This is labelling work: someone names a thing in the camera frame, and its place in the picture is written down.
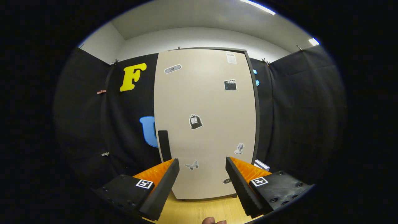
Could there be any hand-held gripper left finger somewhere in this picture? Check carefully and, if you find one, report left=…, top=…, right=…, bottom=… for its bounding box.
left=92, top=158, right=180, bottom=221

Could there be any black door handle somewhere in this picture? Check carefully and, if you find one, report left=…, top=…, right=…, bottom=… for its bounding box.
left=158, top=130, right=172, bottom=162

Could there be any grey shoe cabinet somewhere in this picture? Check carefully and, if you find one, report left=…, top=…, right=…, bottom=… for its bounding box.
left=168, top=47, right=261, bottom=198

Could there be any long ceiling light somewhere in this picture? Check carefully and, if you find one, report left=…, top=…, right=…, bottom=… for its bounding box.
left=238, top=0, right=276, bottom=15

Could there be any black backdrop cloth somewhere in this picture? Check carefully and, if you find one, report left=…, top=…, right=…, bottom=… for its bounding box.
left=53, top=45, right=348, bottom=190

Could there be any beige shoe cabinet door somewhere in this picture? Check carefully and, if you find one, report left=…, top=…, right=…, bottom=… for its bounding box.
left=154, top=49, right=257, bottom=200

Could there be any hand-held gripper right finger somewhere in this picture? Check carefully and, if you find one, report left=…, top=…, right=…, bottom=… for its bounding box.
left=225, top=156, right=314, bottom=219

